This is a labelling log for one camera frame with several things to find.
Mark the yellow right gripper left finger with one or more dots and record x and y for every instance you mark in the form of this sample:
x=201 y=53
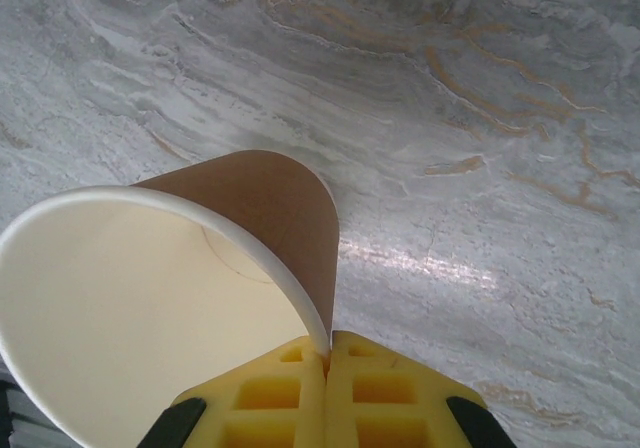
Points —
x=280 y=408

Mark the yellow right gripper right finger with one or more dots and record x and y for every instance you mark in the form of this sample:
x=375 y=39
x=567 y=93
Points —
x=380 y=408

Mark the brown paper cup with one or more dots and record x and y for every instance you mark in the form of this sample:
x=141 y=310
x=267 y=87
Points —
x=125 y=293

